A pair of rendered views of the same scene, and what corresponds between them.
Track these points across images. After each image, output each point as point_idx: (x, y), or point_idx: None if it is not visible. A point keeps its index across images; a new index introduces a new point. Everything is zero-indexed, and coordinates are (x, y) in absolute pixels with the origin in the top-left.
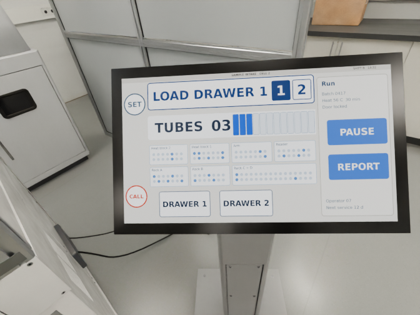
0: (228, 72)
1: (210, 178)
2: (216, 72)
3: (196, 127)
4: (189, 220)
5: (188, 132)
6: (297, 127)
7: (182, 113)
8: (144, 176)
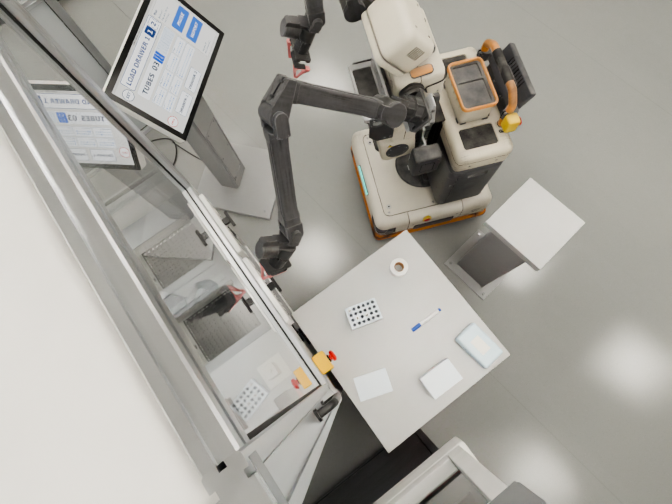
0: (131, 45)
1: (177, 86)
2: (129, 50)
3: (152, 76)
4: (191, 106)
5: (152, 81)
6: (169, 38)
7: (142, 77)
8: (165, 112)
